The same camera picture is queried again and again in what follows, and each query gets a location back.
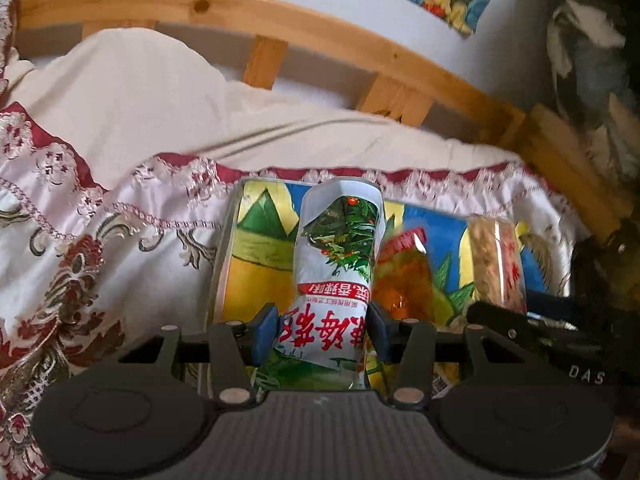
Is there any grey tray with colourful lining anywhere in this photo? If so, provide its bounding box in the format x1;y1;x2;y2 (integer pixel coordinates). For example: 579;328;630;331
197;176;578;401

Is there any floral satin blanket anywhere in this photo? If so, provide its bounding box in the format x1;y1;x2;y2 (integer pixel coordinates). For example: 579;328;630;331
0;0;588;466

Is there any orange wrapped snack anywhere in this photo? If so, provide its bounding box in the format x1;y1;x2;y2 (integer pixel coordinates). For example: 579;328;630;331
372;225;436;322

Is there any rice cracker packet red print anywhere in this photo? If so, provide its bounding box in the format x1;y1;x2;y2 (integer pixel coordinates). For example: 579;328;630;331
466;215;528;316

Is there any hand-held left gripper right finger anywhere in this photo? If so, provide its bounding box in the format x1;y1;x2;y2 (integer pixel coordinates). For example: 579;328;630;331
369;304;528;409

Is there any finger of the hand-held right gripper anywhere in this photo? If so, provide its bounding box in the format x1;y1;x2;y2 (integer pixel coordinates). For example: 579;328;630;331
466;301;553;348

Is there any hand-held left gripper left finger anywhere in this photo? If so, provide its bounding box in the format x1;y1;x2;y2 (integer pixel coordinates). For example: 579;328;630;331
116;302;279;409

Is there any beige bed sheet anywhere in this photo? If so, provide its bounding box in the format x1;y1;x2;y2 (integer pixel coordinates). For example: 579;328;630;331
7;27;526;191

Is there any white green snack packet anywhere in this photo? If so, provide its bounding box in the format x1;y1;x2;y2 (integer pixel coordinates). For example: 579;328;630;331
252;180;385;392

